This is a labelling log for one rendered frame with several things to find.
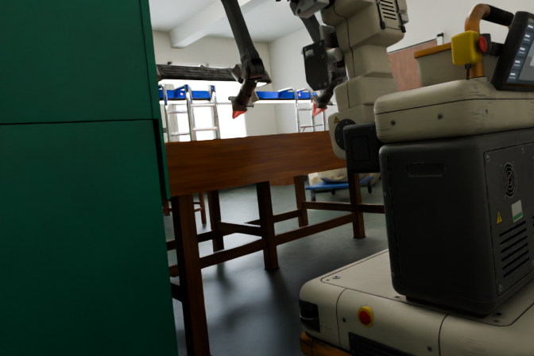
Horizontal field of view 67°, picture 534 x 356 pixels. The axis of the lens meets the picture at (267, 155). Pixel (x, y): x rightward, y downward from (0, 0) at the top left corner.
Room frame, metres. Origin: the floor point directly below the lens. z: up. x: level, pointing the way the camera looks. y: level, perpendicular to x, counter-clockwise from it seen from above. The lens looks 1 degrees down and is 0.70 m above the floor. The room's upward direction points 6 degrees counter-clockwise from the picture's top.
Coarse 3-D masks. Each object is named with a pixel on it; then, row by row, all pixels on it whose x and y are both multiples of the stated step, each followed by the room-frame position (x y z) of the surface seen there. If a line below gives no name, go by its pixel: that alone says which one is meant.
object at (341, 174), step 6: (342, 168) 4.71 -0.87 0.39; (318, 174) 4.97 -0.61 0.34; (324, 174) 4.83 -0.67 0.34; (330, 174) 4.78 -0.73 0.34; (336, 174) 4.74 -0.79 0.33; (342, 174) 4.73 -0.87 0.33; (360, 174) 4.84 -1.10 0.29; (366, 174) 4.97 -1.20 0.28; (324, 180) 4.91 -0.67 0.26; (330, 180) 4.83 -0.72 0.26; (336, 180) 4.77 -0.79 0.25; (342, 180) 4.76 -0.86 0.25
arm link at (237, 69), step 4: (236, 64) 1.63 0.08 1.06; (240, 64) 1.63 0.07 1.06; (236, 68) 1.63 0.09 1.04; (240, 68) 1.61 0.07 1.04; (244, 68) 1.53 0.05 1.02; (248, 68) 1.53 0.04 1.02; (232, 72) 1.65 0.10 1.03; (236, 72) 1.63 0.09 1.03; (240, 72) 1.62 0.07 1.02; (244, 72) 1.54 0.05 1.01; (248, 72) 1.53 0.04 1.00; (236, 76) 1.63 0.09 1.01; (240, 76) 1.61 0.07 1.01; (244, 76) 1.55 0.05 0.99; (244, 80) 1.56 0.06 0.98; (248, 80) 1.57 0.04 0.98; (252, 80) 1.58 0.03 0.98
